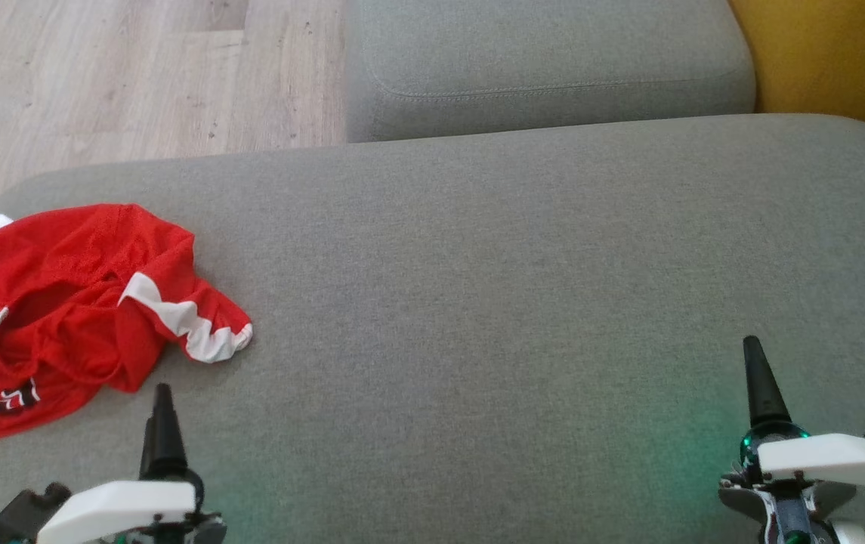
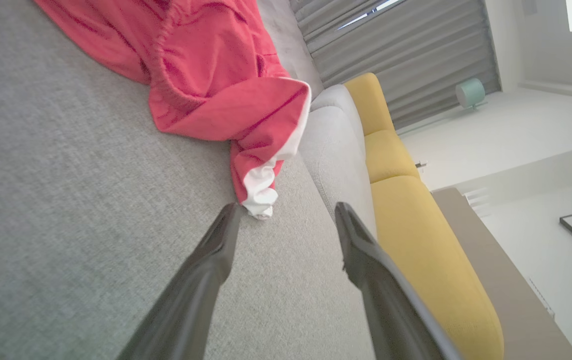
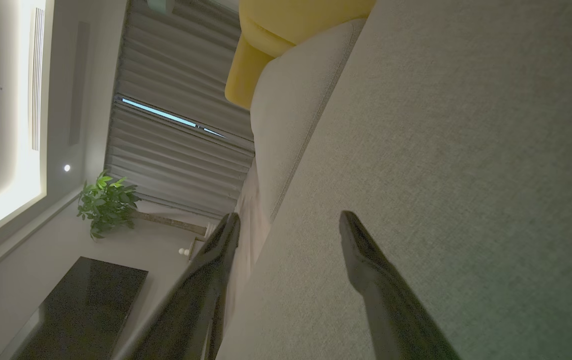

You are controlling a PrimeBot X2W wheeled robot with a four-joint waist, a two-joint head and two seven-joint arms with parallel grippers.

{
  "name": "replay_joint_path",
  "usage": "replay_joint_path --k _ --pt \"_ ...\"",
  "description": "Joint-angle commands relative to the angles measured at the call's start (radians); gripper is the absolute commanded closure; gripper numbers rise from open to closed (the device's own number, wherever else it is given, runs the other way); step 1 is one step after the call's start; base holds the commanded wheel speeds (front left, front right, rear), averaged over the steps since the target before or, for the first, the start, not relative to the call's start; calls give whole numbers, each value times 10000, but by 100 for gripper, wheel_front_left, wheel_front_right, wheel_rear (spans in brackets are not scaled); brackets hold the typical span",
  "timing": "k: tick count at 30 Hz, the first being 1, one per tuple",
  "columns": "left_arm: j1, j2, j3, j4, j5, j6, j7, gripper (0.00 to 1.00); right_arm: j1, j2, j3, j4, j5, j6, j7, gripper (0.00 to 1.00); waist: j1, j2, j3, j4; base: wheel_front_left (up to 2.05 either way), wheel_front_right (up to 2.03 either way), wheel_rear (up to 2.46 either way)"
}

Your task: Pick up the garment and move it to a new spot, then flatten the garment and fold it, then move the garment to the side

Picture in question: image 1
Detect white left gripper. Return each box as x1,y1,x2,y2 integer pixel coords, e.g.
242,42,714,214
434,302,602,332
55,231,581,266
38,383,227,544

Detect large grey sofa seat cushion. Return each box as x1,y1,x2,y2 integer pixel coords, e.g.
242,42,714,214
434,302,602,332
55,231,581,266
0,113,865,544

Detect small grey sofa cushion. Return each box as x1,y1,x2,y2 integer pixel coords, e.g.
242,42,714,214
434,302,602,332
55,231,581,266
344,0,756,143

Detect red shorts with white waistband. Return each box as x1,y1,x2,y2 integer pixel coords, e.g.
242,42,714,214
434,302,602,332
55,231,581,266
0,202,254,394

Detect mustard yellow sofa backrest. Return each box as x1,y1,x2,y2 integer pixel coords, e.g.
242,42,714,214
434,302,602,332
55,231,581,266
728,0,865,156

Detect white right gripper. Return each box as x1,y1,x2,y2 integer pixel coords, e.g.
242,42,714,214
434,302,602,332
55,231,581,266
718,335,865,544

